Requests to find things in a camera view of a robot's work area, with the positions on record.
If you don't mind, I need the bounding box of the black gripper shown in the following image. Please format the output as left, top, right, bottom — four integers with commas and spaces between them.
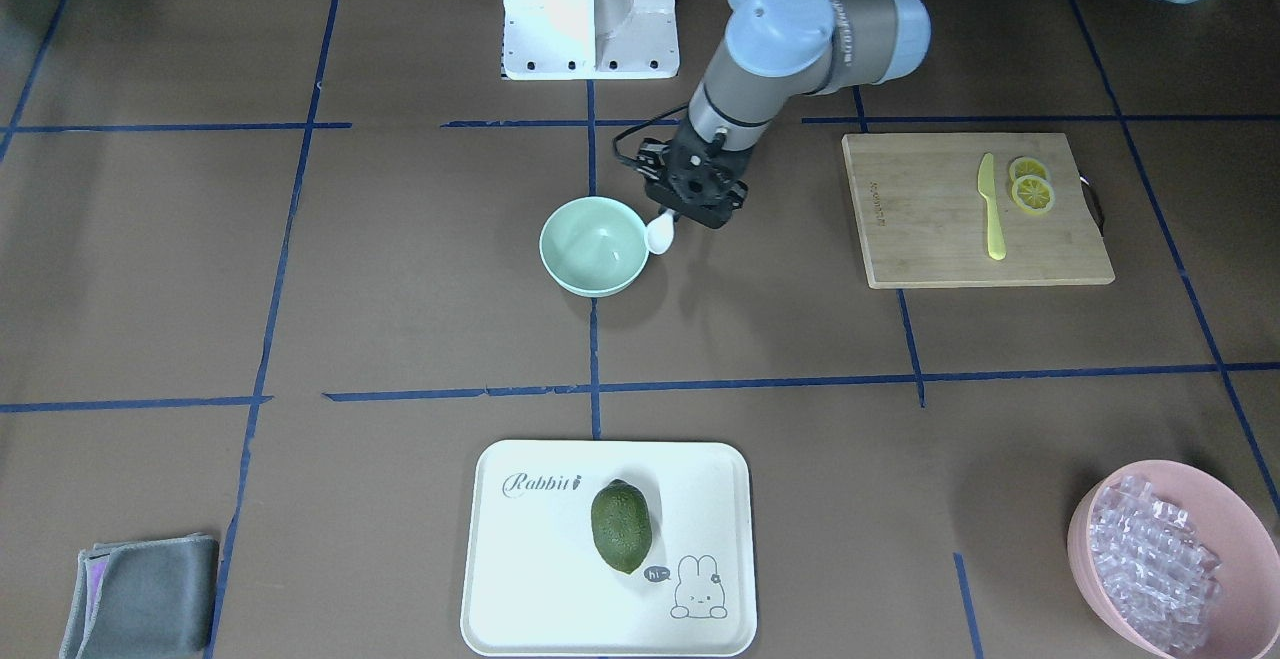
636, 122, 749, 229

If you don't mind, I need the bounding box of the white plastic spoon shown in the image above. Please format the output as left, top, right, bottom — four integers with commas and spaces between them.
645, 209, 678, 255

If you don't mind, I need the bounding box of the mint green bowl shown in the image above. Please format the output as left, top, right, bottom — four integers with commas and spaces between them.
538, 197, 650, 298

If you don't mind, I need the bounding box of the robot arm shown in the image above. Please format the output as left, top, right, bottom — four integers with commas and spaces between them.
623, 0, 1198, 232

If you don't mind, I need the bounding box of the pink bowl of ice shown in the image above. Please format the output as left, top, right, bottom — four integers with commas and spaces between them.
1066, 459, 1279, 658

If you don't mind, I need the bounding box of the yellow plastic knife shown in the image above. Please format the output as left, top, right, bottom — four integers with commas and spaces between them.
975, 152, 1007, 261

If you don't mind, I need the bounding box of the lemon slice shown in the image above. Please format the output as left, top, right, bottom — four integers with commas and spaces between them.
1010, 173, 1056, 216
1007, 156, 1052, 182

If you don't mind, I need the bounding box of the green avocado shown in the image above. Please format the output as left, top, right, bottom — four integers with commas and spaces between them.
590, 479, 653, 575

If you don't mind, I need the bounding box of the cream rabbit tray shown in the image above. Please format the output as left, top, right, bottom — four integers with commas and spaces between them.
460, 440, 758, 658

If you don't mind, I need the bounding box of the folded grey cloth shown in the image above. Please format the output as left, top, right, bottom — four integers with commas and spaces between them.
58, 534, 219, 658

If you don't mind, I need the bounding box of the white camera pole mount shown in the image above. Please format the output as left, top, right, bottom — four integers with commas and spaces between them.
500, 0, 681, 81

